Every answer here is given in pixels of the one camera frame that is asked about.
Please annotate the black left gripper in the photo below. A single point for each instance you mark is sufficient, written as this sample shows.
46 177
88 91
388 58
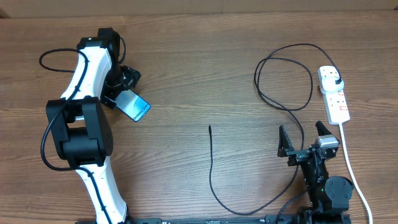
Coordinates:
131 76

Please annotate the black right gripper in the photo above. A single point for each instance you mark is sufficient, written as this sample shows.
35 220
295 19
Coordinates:
284 149

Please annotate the blue Galaxy smartphone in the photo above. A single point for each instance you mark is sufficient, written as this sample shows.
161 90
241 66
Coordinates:
132 105

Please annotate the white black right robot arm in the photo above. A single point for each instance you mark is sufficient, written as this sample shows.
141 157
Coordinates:
329 196

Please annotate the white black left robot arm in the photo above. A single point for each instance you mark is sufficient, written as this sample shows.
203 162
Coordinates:
78 137

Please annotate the white charger plug adapter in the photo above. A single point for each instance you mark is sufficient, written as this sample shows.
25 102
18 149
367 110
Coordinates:
331 84

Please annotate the white power strip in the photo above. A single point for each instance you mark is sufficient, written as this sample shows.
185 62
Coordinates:
335 103

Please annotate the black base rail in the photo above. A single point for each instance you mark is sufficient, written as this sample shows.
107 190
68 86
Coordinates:
268 219

